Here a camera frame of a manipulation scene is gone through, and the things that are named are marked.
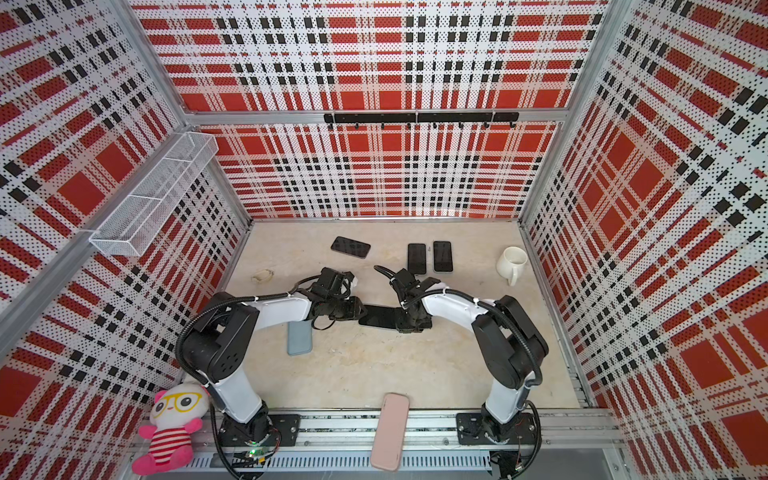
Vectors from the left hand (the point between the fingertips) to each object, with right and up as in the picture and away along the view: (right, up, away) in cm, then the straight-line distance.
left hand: (364, 316), depth 93 cm
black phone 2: (+18, +20, +20) cm, 33 cm away
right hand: (+14, -3, -5) cm, 15 cm away
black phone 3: (+28, +19, +21) cm, 39 cm away
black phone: (-8, +22, +21) cm, 31 cm away
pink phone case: (+9, -26, -22) cm, 35 cm away
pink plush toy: (-42, -18, -23) cm, 51 cm away
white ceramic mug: (+48, +17, +5) cm, 52 cm away
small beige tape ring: (-37, +12, +11) cm, 41 cm away
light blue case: (-19, -5, -4) cm, 20 cm away
